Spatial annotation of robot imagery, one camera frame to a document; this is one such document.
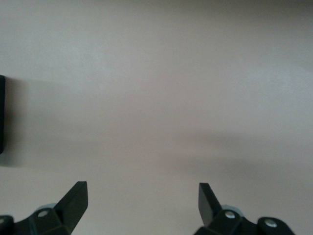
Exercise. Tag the black rectangular plastic tray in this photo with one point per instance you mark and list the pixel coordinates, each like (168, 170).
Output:
(2, 115)

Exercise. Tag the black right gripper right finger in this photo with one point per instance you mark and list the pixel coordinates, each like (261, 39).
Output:
(212, 210)

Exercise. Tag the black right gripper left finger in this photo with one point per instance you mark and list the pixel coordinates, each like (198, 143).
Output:
(66, 210)

